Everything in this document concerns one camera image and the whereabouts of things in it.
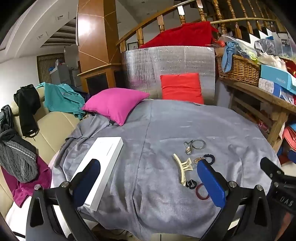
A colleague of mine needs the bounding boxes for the wooden bench table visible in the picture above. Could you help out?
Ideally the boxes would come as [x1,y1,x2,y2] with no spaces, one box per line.
[218,77,296,154]

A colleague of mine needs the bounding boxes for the white storage container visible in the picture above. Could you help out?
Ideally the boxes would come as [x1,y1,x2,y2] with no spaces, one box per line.
[49,64,72,85]

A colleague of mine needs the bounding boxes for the silver foil mat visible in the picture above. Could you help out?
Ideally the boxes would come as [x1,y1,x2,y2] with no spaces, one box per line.
[121,46,217,107]

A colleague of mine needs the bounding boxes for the grey cloth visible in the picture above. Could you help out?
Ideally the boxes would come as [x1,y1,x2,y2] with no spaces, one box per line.
[51,98,282,240]

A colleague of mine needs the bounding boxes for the black jacket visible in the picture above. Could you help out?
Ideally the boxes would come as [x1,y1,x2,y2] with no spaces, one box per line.
[0,105,15,135]

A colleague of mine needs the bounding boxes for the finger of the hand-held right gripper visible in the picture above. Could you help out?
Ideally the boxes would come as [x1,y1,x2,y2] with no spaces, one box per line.
[260,157,285,179]

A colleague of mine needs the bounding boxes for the white rectangular box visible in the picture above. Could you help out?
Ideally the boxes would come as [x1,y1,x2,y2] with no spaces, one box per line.
[69,137,124,212]

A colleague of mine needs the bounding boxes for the light blue cardboard box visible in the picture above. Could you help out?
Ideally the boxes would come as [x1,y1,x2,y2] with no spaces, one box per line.
[260,64,296,95]

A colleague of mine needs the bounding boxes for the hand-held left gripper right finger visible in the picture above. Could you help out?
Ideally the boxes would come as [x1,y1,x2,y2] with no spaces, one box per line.
[196,159,271,241]

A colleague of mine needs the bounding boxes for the red pillow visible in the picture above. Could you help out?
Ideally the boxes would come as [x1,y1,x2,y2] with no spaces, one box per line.
[160,73,204,105]

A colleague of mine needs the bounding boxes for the teal garment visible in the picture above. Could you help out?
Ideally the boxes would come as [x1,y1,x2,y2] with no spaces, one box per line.
[36,82,87,120]

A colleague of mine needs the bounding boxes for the red ring bangle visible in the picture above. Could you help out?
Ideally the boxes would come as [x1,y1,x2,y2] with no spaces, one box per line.
[196,183,210,201]

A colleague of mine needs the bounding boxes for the beige sofa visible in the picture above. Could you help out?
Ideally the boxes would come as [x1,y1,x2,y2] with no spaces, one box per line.
[0,87,82,220]

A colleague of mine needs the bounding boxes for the magenta garment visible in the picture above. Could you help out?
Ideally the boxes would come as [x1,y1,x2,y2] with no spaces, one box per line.
[1,155,53,208]

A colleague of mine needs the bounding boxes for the blue scarf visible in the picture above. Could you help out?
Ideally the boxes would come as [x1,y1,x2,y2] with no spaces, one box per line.
[221,42,243,72]

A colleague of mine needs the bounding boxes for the grey knit sweater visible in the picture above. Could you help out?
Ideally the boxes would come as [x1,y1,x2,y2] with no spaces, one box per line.
[0,128,39,184]

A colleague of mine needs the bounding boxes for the clear plastic bag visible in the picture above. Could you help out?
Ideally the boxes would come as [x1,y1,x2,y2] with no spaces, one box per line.
[254,39,277,56]

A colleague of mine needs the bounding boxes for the pink red bag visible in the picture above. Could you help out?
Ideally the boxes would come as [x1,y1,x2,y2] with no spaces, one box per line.
[282,126,296,151]

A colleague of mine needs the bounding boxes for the wooden stair railing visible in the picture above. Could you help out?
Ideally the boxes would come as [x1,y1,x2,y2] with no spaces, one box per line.
[116,0,287,53]

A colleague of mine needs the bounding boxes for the red cloth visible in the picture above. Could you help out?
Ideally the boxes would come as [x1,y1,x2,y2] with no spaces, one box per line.
[139,21,219,49]

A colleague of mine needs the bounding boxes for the cream hair claw clip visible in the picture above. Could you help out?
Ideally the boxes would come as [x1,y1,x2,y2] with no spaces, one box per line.
[173,153,194,187]

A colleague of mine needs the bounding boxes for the white bed sheet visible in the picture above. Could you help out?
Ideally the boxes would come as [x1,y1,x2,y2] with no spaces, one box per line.
[5,160,78,241]

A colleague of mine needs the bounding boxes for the white and blue box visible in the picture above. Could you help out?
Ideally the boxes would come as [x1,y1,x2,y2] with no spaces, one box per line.
[258,77,296,103]

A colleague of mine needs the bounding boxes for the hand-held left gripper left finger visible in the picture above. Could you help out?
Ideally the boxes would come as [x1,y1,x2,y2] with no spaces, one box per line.
[25,159,101,241]

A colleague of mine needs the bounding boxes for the wicker basket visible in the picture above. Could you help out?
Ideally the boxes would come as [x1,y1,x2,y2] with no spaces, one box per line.
[216,54,262,87]

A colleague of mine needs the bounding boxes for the pink pillow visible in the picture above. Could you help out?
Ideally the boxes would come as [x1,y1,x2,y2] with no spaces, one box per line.
[82,88,150,126]

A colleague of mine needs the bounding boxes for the black garment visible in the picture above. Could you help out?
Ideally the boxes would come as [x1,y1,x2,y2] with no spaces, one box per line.
[13,84,42,138]

